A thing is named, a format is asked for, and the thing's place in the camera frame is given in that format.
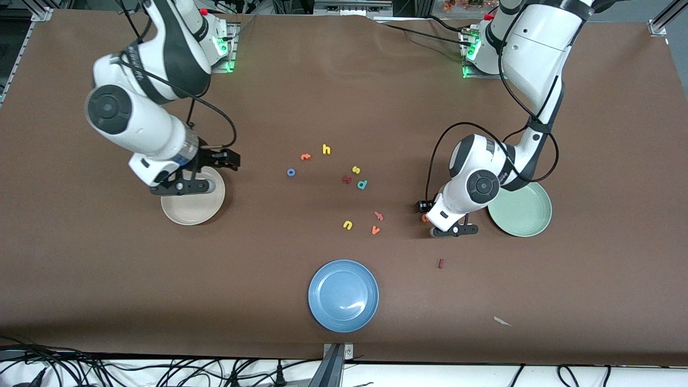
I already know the beige round plate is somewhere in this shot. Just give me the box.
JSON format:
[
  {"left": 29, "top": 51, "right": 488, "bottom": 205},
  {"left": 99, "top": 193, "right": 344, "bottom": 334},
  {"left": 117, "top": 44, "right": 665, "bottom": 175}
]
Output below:
[{"left": 161, "top": 166, "right": 226, "bottom": 226}]

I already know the green round plate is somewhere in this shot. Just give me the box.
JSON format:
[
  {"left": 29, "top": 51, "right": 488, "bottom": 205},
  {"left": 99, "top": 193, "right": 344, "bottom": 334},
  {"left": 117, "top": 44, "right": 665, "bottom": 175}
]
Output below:
[{"left": 488, "top": 182, "right": 553, "bottom": 238}]

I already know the blue round plate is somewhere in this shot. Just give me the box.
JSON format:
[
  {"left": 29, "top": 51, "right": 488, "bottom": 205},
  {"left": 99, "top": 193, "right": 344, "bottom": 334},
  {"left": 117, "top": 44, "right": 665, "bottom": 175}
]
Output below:
[{"left": 308, "top": 260, "right": 379, "bottom": 333}]

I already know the brown table cover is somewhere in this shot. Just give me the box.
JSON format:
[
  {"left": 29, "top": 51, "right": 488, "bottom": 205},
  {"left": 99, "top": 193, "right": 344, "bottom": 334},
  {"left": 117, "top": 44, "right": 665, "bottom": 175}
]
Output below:
[{"left": 0, "top": 10, "right": 688, "bottom": 366}]

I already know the grey power strip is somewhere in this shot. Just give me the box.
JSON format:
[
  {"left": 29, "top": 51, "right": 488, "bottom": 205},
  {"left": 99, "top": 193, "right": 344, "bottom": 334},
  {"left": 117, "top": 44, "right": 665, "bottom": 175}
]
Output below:
[{"left": 313, "top": 0, "right": 394, "bottom": 16}]

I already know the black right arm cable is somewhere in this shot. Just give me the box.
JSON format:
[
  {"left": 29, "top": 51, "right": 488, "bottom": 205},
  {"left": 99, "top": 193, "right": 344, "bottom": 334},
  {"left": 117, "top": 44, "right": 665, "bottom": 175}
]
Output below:
[{"left": 116, "top": 0, "right": 238, "bottom": 151}]

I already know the aluminium arm base plate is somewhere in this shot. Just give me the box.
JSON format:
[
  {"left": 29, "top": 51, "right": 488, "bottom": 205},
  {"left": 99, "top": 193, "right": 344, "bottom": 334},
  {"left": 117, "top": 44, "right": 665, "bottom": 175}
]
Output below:
[
  {"left": 461, "top": 30, "right": 511, "bottom": 80},
  {"left": 210, "top": 21, "right": 238, "bottom": 73}
]

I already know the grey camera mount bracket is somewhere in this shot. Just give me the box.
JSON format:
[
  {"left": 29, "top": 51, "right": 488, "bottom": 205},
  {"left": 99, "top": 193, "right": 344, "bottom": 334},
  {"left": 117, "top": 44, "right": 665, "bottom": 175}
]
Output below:
[{"left": 309, "top": 343, "right": 355, "bottom": 387}]

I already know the black base supply cable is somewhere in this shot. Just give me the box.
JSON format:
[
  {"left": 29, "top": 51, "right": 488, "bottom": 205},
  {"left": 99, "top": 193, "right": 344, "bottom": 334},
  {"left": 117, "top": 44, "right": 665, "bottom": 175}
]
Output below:
[{"left": 375, "top": 20, "right": 476, "bottom": 49}]

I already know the black looped floor cable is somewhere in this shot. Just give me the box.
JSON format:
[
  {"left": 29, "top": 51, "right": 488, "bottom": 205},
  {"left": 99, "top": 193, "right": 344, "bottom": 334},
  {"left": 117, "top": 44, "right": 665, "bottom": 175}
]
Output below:
[{"left": 556, "top": 364, "right": 611, "bottom": 387}]

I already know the black floor cable bundle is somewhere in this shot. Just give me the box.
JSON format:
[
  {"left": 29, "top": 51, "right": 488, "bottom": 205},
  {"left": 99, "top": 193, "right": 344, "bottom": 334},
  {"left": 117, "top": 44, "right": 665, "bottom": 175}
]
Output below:
[{"left": 0, "top": 336, "right": 310, "bottom": 387}]

